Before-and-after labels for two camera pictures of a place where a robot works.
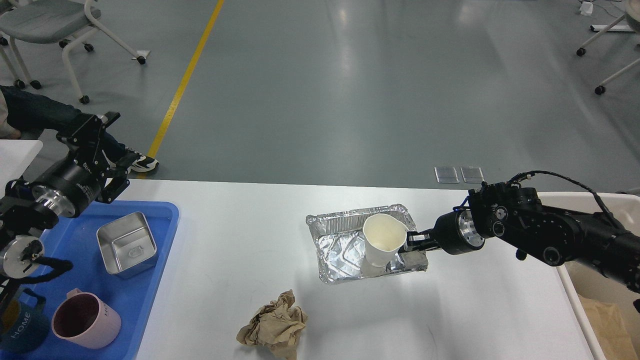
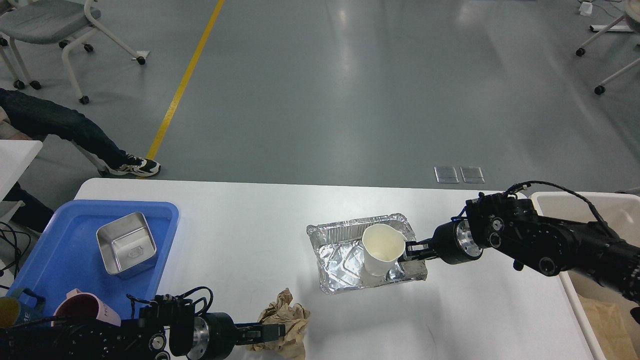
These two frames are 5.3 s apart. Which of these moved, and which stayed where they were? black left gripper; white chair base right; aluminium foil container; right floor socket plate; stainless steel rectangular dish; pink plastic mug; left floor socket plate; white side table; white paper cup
Moved: white paper cup; aluminium foil container; black left gripper
Stayed: stainless steel rectangular dish; white chair base right; left floor socket plate; right floor socket plate; pink plastic mug; white side table
